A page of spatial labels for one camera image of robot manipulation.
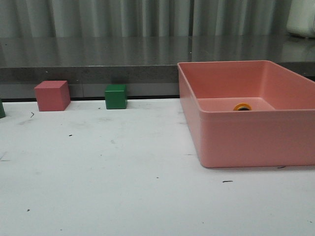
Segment yellow push button switch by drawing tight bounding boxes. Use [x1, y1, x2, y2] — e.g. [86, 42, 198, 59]
[233, 103, 252, 111]

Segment green cube block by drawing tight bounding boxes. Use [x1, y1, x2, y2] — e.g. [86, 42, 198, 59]
[105, 84, 127, 110]

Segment grey stone counter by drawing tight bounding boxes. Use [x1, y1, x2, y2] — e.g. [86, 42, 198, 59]
[0, 35, 315, 101]

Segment pink cube block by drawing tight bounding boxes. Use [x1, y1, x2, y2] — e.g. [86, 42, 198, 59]
[34, 81, 71, 112]

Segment pink plastic bin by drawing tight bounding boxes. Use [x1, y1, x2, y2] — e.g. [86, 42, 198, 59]
[178, 60, 315, 168]

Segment dark green block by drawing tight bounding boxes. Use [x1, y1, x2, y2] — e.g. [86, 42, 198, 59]
[0, 99, 6, 118]

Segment grey curtain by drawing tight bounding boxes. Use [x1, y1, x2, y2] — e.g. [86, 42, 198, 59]
[0, 0, 295, 38]

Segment white appliance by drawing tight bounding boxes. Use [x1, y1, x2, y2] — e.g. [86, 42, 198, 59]
[286, 0, 315, 38]

